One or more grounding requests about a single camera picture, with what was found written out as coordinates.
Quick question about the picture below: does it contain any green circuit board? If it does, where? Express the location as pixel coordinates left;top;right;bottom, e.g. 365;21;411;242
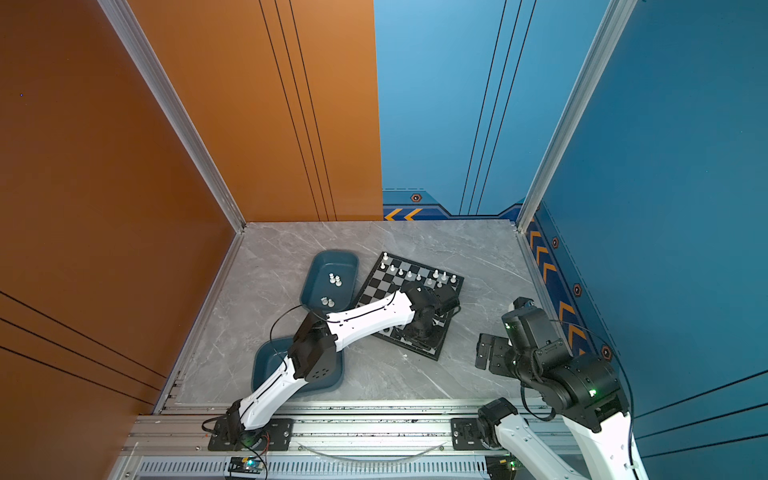
485;456;518;480
225;456;269;479

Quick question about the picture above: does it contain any green circuit board left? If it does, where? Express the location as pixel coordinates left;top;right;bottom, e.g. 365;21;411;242
225;456;269;479

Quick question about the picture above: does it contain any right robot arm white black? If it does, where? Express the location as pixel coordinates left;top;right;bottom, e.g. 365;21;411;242
478;297;648;479

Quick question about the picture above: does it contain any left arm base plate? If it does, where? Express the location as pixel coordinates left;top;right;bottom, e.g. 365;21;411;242
202;416;294;453

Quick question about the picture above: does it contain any black and silver chessboard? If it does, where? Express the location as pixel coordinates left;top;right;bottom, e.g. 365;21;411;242
353;252;465;361

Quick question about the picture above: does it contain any teal tray with white pieces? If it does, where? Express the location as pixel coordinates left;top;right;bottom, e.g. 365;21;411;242
299;250;359;312

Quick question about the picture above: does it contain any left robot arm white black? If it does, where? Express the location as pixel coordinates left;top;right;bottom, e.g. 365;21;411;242
222;282;460;445

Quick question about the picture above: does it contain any aluminium corner post right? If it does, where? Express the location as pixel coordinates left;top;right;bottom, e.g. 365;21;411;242
516;0;638;234

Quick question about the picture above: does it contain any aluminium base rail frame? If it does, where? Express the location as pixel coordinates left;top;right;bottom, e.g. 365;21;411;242
107;395;637;480

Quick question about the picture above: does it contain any aluminium corner post left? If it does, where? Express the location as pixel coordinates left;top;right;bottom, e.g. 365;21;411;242
98;0;246;234

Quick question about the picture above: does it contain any green circuit board right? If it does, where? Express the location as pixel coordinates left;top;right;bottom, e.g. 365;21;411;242
485;456;518;480

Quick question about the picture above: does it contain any aluminium corner post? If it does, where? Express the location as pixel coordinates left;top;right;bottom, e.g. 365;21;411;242
98;0;246;234
516;0;638;234

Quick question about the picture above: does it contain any teal tray with black pieces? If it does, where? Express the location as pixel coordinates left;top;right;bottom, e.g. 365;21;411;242
251;336;345;398

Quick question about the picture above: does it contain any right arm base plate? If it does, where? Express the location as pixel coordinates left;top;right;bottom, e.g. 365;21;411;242
450;417;500;451

